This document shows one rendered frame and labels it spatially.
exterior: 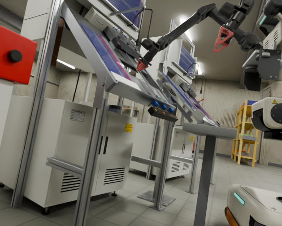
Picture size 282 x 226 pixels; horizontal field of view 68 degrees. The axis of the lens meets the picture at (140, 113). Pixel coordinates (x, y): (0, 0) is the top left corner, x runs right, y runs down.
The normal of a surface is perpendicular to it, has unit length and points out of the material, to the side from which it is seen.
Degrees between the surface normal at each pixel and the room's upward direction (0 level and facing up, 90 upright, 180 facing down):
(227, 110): 90
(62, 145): 90
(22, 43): 90
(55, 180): 90
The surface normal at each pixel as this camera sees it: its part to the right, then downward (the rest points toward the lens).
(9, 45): 0.83, 0.09
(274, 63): -0.20, -0.11
